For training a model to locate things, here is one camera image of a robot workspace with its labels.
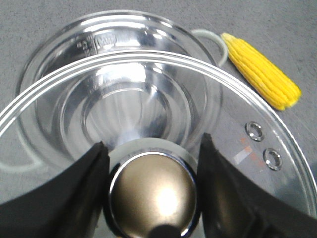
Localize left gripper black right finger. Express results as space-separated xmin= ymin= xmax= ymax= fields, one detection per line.
xmin=198 ymin=133 xmax=317 ymax=238

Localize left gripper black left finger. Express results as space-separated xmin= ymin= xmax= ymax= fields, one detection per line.
xmin=0 ymin=142 xmax=109 ymax=238

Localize yellow plastic corn cob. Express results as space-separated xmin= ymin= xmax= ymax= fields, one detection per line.
xmin=221 ymin=33 xmax=302 ymax=111

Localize glass pot lid with knob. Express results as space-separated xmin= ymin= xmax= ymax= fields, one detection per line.
xmin=0 ymin=64 xmax=317 ymax=238

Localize pale green electric cooking pot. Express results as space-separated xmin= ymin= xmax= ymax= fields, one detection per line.
xmin=0 ymin=10 xmax=228 ymax=176

